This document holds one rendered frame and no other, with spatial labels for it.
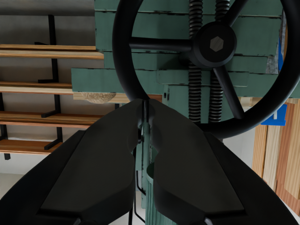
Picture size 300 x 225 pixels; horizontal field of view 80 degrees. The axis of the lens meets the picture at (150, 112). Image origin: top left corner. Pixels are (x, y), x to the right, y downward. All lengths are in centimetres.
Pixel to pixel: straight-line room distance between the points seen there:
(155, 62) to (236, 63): 20
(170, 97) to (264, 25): 30
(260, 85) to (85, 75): 44
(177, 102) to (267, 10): 31
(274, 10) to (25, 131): 373
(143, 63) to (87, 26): 276
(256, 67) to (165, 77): 25
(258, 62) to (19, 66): 351
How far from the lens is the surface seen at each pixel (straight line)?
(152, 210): 73
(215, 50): 27
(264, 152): 261
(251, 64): 52
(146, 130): 84
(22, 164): 412
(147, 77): 45
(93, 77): 47
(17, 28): 373
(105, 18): 48
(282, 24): 144
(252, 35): 53
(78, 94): 66
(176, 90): 37
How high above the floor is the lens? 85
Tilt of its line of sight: 11 degrees up
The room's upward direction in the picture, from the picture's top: 178 degrees counter-clockwise
